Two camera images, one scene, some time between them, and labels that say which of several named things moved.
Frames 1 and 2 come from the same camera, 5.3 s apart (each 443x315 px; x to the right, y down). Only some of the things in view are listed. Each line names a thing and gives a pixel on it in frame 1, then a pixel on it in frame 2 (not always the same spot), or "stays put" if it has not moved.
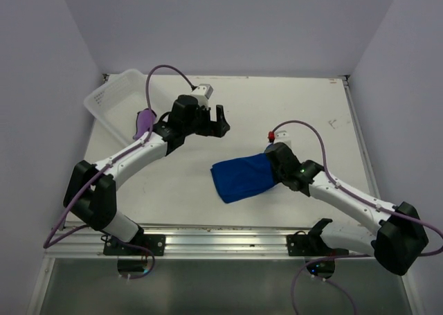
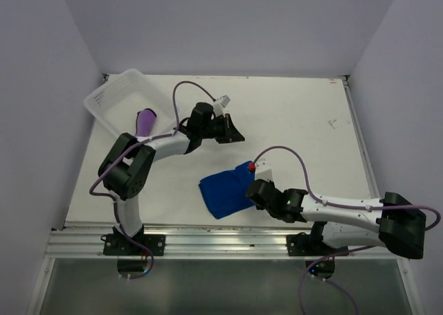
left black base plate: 154,243 stays put
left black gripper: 214,129 → 230,133
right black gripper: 277,176 → 270,183
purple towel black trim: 143,122 stays put
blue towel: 240,178 → 225,193
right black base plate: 302,244 stays put
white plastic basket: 118,103 stays put
